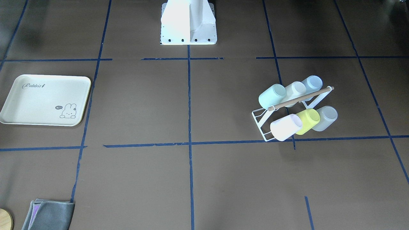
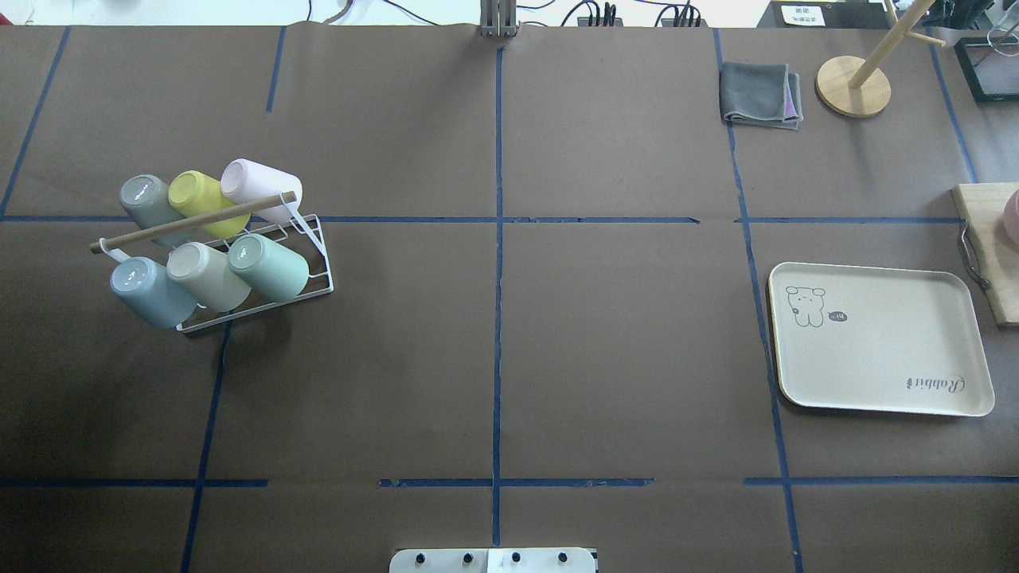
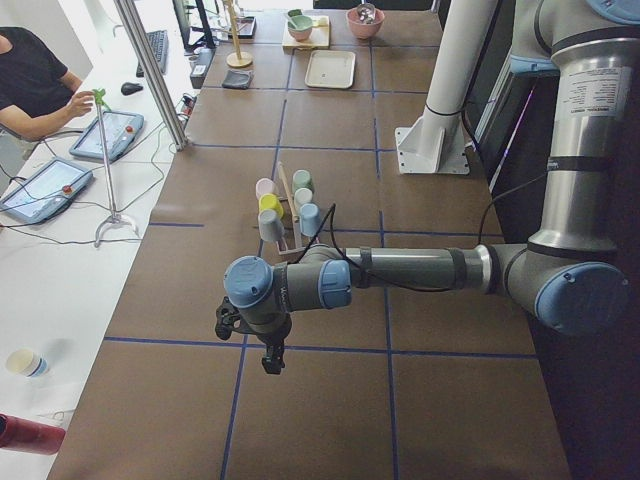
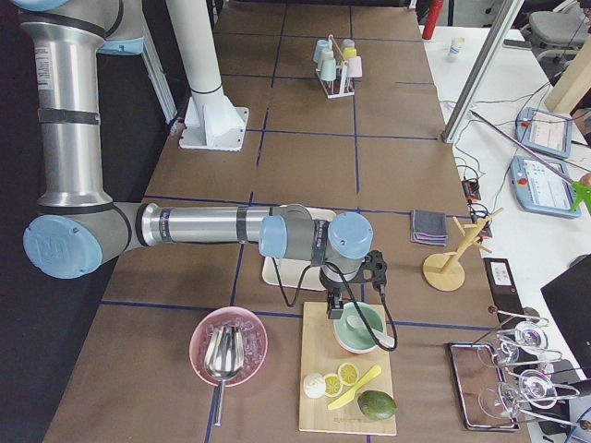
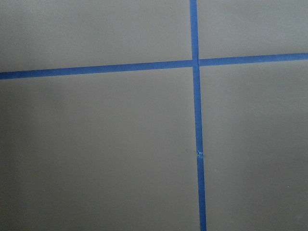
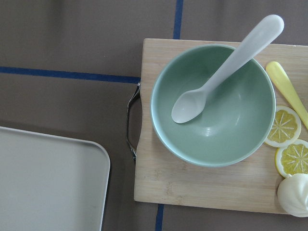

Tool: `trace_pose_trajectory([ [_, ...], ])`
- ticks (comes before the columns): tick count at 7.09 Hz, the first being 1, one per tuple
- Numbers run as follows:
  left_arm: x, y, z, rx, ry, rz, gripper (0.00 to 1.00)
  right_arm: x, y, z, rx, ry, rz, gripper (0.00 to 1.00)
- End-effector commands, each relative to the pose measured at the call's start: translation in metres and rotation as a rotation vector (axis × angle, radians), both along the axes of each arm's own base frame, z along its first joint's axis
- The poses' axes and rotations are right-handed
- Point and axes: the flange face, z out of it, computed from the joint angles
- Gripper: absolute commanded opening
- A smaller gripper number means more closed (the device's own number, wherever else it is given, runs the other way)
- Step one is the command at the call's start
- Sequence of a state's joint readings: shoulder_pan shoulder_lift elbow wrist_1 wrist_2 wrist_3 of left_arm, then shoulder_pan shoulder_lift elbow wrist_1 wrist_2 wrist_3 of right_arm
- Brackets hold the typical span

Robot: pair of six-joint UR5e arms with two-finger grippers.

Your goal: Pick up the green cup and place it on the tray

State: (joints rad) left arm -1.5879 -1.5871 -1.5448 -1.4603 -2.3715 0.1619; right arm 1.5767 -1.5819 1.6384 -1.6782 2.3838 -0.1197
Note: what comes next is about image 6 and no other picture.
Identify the cream rabbit serving tray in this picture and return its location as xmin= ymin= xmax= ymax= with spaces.
xmin=0 ymin=127 xmax=110 ymax=231

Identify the green ceramic bowl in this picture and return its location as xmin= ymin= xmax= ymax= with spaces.
xmin=150 ymin=44 xmax=276 ymax=167

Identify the white plastic spoon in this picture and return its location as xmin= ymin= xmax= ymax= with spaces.
xmin=171 ymin=14 xmax=284 ymax=123

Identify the lemon slice lower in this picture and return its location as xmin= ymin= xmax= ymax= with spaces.
xmin=275 ymin=139 xmax=308 ymax=178

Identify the lemon slice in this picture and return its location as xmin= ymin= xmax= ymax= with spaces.
xmin=275 ymin=139 xmax=308 ymax=178
xmin=265 ymin=105 xmax=302 ymax=148

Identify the yellow plastic knife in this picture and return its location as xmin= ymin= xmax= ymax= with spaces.
xmin=265 ymin=61 xmax=308 ymax=128

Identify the lemon slice upper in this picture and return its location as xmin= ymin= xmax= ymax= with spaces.
xmin=265 ymin=105 xmax=302 ymax=148

